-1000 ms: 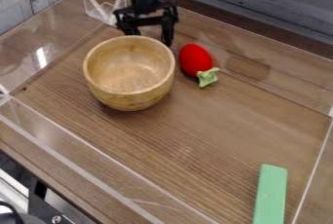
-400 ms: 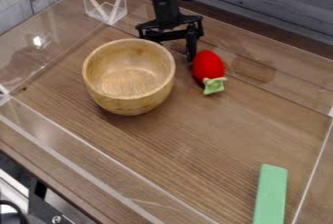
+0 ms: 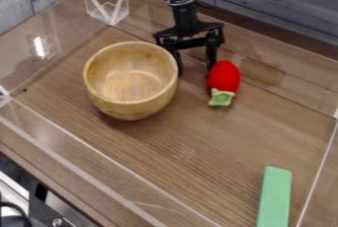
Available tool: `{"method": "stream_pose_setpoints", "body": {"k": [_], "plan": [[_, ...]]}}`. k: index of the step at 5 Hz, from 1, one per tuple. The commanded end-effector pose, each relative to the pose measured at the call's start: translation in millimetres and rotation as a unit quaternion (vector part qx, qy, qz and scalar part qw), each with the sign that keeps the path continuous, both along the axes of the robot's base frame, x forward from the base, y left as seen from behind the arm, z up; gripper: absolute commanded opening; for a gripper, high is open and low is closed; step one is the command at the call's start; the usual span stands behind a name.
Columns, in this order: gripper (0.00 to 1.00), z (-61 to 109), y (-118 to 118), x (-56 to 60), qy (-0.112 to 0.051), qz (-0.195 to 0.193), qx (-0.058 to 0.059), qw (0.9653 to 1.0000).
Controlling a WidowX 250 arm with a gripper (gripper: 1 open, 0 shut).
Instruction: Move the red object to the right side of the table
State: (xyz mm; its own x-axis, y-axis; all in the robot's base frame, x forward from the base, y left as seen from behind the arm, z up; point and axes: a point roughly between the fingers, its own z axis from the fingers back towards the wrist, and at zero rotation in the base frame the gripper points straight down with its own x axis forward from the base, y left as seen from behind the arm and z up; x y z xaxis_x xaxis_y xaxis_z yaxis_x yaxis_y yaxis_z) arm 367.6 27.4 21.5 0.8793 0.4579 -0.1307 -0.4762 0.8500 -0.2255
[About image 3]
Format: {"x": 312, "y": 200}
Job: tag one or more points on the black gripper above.
{"x": 206, "y": 34}

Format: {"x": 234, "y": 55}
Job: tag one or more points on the red plush strawberry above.
{"x": 224, "y": 82}

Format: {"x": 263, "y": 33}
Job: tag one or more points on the wooden bowl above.
{"x": 132, "y": 78}

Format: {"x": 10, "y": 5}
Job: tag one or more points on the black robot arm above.
{"x": 185, "y": 15}

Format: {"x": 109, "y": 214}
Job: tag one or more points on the green tape strip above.
{"x": 273, "y": 214}

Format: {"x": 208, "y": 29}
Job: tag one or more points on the black metal table leg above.
{"x": 39, "y": 191}

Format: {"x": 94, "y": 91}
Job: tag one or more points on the clear acrylic corner bracket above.
{"x": 108, "y": 12}

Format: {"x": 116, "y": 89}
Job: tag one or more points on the clear acrylic front wall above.
{"x": 114, "y": 196}

